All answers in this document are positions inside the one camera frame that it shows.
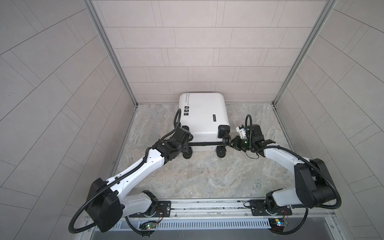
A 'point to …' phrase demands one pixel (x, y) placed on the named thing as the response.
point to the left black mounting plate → (163, 210)
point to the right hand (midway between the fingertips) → (227, 143)
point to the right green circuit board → (277, 224)
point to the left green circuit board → (148, 225)
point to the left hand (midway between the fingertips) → (186, 140)
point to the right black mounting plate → (258, 208)
